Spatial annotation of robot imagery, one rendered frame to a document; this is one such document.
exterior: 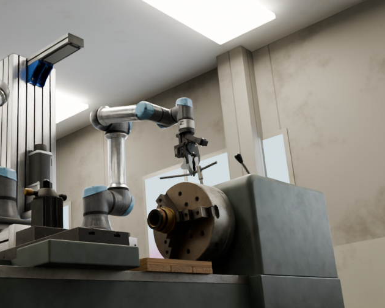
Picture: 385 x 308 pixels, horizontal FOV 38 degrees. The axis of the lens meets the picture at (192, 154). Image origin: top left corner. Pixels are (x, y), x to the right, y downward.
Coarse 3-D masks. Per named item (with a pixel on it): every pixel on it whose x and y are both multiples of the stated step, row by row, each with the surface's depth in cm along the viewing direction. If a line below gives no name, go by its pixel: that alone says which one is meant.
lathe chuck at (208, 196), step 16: (176, 192) 213; (192, 192) 208; (208, 192) 204; (192, 208) 206; (224, 208) 205; (192, 224) 205; (208, 224) 200; (224, 224) 202; (160, 240) 214; (192, 240) 203; (208, 240) 198; (224, 240) 203; (192, 256) 202; (208, 256) 202
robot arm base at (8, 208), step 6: (0, 198) 218; (6, 198) 219; (12, 198) 222; (0, 204) 217; (6, 204) 218; (12, 204) 221; (0, 210) 216; (6, 210) 217; (12, 210) 219; (6, 216) 215; (12, 216) 217; (18, 216) 221
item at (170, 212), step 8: (160, 208) 201; (168, 208) 203; (152, 216) 201; (160, 216) 196; (168, 216) 198; (152, 224) 200; (160, 224) 196; (168, 224) 198; (176, 224) 202; (168, 232) 200
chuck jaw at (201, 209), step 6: (186, 210) 200; (192, 210) 201; (198, 210) 199; (204, 210) 199; (210, 210) 200; (216, 210) 202; (180, 216) 200; (186, 216) 199; (192, 216) 200; (198, 216) 198; (204, 216) 198; (210, 216) 200; (216, 216) 201; (180, 222) 201; (186, 222) 202; (192, 222) 203
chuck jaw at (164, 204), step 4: (160, 196) 213; (164, 196) 214; (168, 196) 215; (156, 200) 214; (160, 200) 213; (164, 200) 211; (168, 200) 212; (160, 204) 209; (164, 204) 208; (168, 204) 210; (172, 204) 212; (172, 208) 209; (176, 208) 211
